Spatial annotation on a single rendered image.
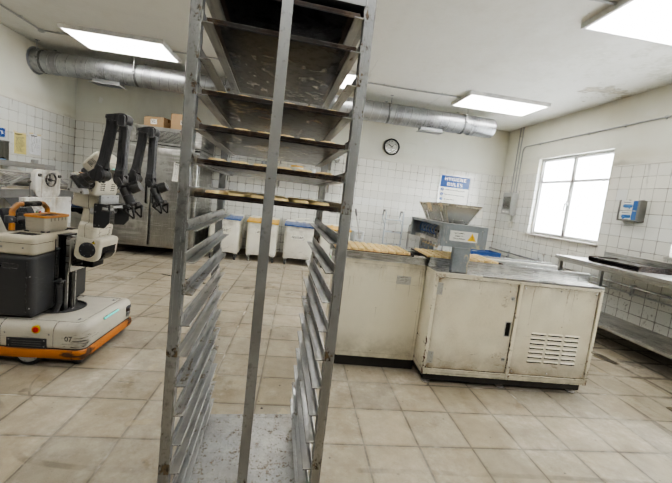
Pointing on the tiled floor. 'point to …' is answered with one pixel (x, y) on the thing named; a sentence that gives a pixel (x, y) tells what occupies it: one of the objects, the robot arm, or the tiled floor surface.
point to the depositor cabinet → (506, 330)
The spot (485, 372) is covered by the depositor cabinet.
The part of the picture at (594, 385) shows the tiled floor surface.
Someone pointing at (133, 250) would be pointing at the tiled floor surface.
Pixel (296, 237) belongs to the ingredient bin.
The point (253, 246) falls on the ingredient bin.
